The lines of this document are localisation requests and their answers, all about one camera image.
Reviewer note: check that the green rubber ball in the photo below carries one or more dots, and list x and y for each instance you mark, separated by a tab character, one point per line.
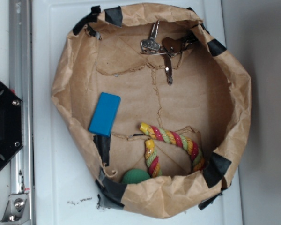
135	176

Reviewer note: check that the blue rectangular block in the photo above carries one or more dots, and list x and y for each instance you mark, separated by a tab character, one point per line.
104	115

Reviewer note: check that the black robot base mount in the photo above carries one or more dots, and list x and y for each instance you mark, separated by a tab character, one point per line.
10	125

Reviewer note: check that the metal corner bracket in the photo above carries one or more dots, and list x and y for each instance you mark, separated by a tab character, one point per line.
17	211

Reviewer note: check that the aluminium rail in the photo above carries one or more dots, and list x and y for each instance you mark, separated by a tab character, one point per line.
20	81

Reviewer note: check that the multicolour rope toy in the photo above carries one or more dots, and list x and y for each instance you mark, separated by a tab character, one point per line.
187	144

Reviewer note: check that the brown paper bag bin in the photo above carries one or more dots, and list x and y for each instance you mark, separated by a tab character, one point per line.
209	102

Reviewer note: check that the silver key bunch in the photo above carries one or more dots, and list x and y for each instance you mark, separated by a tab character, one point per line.
168	49

